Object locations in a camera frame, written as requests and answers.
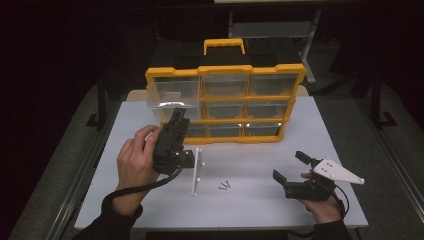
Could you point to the black metal post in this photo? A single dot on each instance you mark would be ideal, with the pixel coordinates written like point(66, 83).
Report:
point(376, 106)
point(101, 106)

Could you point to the person's left hand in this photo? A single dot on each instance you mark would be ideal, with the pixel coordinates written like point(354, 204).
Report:
point(135, 166)

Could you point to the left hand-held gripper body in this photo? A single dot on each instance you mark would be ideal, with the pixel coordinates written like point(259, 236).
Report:
point(168, 150)

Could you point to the yellow black drawer organizer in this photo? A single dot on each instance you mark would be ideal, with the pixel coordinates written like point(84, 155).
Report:
point(226, 70)

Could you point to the grid of clear drawers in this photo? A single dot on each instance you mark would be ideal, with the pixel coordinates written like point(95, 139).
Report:
point(226, 110)

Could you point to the grey metal stand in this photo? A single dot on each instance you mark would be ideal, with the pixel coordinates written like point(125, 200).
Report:
point(266, 30)

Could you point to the clear plastic drawer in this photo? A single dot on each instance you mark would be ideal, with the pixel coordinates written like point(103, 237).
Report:
point(173, 90)

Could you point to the person's right hand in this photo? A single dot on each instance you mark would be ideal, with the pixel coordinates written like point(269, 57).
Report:
point(321, 210)

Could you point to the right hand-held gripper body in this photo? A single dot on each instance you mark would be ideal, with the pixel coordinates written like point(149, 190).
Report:
point(310, 191)

